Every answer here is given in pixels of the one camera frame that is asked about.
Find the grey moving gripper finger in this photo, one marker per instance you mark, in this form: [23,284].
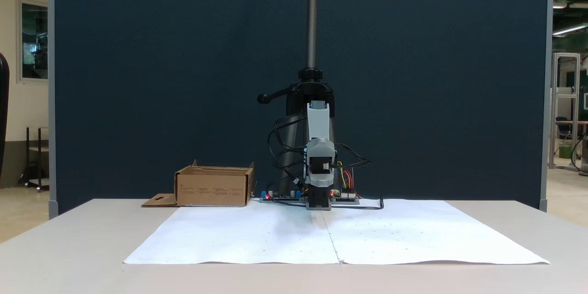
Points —
[320,148]

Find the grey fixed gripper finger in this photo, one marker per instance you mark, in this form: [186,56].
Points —
[320,179]

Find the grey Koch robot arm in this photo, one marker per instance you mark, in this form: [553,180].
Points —
[318,124]

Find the green bin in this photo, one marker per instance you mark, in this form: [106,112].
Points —
[565,150]

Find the blue circuit board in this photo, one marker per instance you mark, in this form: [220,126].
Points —
[280,196]

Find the white paper sheet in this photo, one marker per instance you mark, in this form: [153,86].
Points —
[229,239]

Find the brown cardboard box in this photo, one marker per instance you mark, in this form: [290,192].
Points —
[211,188]

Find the dark blue partition panel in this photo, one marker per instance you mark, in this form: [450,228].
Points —
[161,78]

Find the ceiling strip light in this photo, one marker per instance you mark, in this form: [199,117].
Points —
[569,29]

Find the dark shelf cart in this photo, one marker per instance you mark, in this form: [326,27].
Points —
[36,156]

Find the black chair back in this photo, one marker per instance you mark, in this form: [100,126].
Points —
[3,115]

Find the camera stand with metal pole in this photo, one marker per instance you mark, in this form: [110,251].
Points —
[312,9]

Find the white metal frame rack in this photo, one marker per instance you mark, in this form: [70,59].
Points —
[555,110]

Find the framed wall window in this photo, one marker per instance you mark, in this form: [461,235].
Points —
[34,41]

